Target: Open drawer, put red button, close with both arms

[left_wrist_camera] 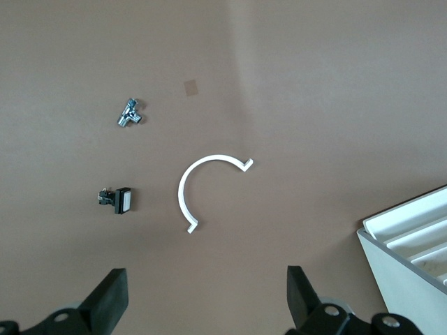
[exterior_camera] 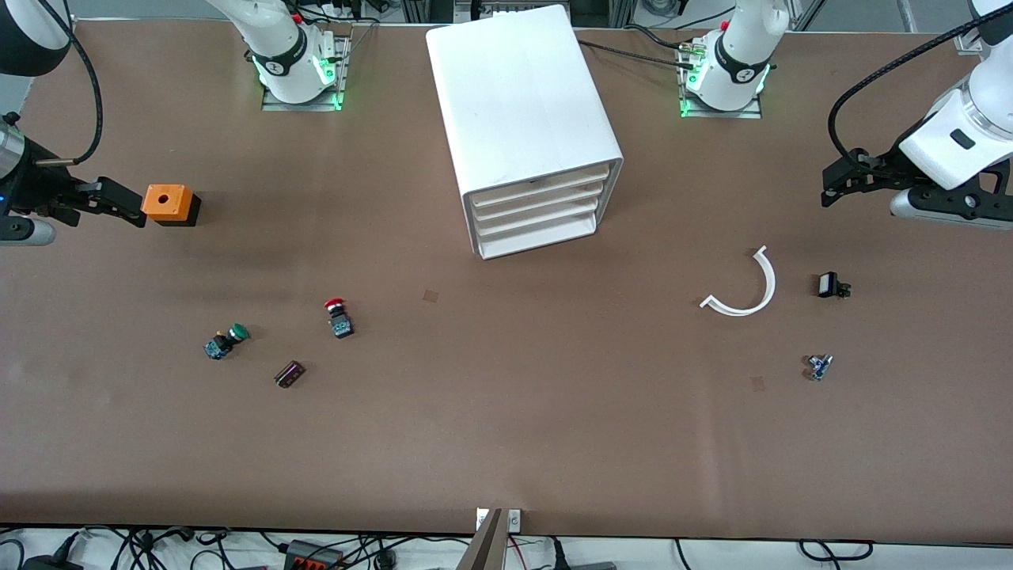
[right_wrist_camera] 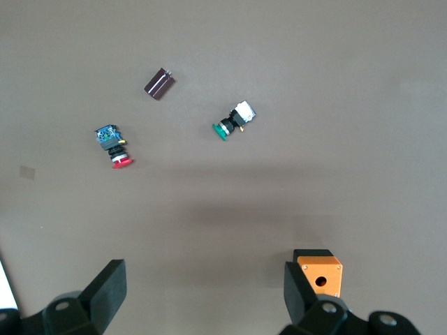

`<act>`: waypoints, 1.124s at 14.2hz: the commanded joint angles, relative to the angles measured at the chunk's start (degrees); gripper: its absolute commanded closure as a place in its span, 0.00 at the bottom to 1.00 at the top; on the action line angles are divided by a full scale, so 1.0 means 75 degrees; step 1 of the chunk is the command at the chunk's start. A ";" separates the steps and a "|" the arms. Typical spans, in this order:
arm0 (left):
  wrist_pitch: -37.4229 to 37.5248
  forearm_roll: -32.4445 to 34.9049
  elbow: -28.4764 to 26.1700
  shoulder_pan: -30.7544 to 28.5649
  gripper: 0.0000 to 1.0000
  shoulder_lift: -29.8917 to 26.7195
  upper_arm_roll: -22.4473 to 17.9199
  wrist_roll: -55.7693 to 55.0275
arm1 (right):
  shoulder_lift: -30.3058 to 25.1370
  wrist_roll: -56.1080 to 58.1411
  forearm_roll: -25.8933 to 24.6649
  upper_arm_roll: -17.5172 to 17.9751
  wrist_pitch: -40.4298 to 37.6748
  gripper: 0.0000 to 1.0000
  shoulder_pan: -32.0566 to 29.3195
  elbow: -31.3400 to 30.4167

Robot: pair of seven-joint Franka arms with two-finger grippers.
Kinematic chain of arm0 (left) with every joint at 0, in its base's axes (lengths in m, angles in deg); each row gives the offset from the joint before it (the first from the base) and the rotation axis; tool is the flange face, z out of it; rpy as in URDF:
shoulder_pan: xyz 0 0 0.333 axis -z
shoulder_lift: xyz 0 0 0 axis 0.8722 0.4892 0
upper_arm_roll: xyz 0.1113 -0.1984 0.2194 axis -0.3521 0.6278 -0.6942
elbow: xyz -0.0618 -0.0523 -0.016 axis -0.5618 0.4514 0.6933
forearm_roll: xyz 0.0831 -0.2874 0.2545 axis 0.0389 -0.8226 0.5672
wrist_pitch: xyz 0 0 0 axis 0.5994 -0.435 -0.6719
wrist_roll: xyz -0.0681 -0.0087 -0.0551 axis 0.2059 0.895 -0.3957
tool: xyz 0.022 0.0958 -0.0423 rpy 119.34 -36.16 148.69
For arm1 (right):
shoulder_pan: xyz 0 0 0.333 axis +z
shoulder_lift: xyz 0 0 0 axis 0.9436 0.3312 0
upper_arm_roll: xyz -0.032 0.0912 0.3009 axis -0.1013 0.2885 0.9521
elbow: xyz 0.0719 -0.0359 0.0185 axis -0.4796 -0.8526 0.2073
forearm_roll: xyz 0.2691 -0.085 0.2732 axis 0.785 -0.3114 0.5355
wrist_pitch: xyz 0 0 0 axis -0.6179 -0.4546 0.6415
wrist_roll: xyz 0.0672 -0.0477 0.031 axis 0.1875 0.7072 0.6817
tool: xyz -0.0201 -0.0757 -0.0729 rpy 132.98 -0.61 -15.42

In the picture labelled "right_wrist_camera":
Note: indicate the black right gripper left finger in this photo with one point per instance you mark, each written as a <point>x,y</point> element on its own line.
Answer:
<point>101,293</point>

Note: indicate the white flat panel edge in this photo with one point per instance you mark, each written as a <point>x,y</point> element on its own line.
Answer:
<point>5,286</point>

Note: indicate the orange button enclosure box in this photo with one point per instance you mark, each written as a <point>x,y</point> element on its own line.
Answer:
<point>324,269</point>

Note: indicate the small translucent tape patch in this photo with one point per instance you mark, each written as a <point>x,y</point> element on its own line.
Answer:
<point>27,172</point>

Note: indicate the dark maroon cylindrical capacitor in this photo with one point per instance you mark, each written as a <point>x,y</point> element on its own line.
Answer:
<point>159,83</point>

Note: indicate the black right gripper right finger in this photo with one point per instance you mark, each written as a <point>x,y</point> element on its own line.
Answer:
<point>300,303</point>

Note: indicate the green mushroom push button switch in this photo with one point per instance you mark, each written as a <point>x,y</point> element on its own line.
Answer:
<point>233,120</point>

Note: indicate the red mushroom push button switch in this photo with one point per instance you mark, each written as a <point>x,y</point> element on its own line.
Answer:
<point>113,141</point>

